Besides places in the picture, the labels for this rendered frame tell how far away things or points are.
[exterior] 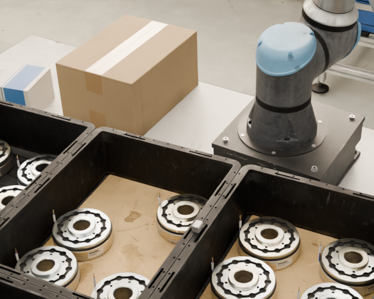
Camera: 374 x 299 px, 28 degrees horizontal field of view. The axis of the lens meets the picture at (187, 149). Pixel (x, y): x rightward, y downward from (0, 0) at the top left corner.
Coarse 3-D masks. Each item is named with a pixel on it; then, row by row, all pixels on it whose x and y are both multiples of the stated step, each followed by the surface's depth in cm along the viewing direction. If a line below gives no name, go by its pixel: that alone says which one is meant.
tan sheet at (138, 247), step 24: (96, 192) 141; (120, 192) 141; (144, 192) 141; (168, 192) 141; (120, 216) 135; (144, 216) 135; (120, 240) 130; (144, 240) 130; (96, 264) 125; (120, 264) 125; (144, 264) 125
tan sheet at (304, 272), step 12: (252, 216) 134; (300, 228) 131; (300, 240) 129; (312, 240) 128; (324, 240) 128; (300, 252) 126; (312, 252) 126; (300, 264) 124; (312, 264) 124; (276, 276) 122; (288, 276) 122; (300, 276) 122; (312, 276) 121; (276, 288) 120; (288, 288) 119; (300, 288) 119
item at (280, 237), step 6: (258, 228) 126; (264, 228) 126; (270, 228) 126; (276, 228) 126; (258, 234) 125; (282, 234) 124; (258, 240) 124; (264, 240) 123; (270, 240) 123; (276, 240) 123; (282, 240) 124
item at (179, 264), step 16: (240, 176) 127; (272, 176) 128; (288, 176) 127; (224, 192) 124; (336, 192) 123; (352, 192) 123; (208, 224) 118; (192, 240) 115; (176, 272) 109; (160, 288) 107
